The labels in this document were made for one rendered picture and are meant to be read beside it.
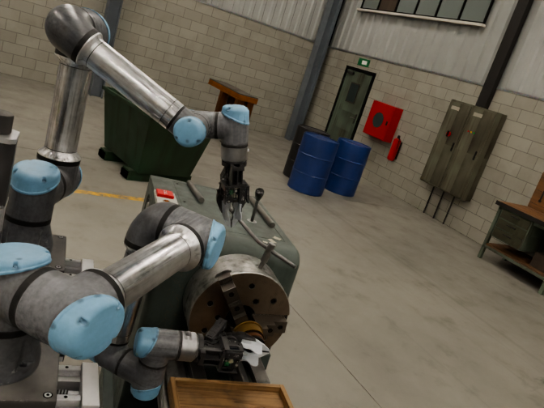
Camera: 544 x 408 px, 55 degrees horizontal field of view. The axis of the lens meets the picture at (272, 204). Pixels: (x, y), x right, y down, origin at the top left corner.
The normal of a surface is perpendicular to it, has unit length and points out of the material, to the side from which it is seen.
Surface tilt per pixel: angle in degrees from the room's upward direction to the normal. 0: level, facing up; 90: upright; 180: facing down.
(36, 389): 0
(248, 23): 90
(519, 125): 90
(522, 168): 90
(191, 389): 0
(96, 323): 91
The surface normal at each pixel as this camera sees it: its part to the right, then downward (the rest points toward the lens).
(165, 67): 0.44, 0.38
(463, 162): -0.84, -0.12
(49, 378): 0.29, -0.92
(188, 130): -0.02, 0.27
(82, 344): 0.84, 0.40
